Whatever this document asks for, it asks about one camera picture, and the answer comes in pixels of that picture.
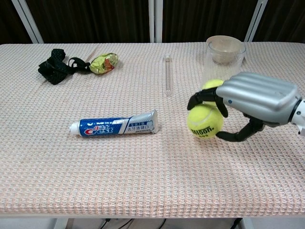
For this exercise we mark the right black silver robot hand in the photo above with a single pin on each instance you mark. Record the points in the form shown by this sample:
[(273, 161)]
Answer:
[(259, 97)]

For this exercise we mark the yellow tennis ball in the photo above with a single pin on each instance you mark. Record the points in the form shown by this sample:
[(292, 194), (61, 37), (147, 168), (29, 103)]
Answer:
[(210, 84), (205, 120)]

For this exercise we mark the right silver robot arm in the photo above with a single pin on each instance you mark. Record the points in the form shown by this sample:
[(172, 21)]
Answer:
[(299, 114)]

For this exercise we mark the clear plastic cup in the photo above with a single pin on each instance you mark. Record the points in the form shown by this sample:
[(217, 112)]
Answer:
[(214, 71)]

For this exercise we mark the beige bowl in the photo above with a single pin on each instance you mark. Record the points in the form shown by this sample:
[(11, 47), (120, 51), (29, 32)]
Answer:
[(224, 51)]

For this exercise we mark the black curtain panel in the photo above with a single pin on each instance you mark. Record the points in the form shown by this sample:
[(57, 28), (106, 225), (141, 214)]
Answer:
[(286, 21), (9, 21), (95, 21), (202, 16)]

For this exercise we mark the clear glass test tube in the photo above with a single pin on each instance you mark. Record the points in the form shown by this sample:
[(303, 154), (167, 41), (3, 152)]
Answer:
[(168, 76)]

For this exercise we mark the white table leg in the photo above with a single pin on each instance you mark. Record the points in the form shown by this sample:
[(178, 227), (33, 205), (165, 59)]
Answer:
[(60, 223), (246, 224)]

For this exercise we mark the blue white toothpaste tube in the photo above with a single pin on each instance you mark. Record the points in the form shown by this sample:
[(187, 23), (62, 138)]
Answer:
[(112, 127)]

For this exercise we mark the pink waffle-weave tablecloth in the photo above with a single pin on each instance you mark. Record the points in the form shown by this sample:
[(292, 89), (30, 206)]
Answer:
[(119, 171)]

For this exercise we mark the yellow-green snack wrapper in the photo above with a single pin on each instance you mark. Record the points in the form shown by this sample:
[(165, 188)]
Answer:
[(103, 64)]

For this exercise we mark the white frame post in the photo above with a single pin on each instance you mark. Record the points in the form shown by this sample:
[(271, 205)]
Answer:
[(155, 21), (28, 21), (256, 19)]

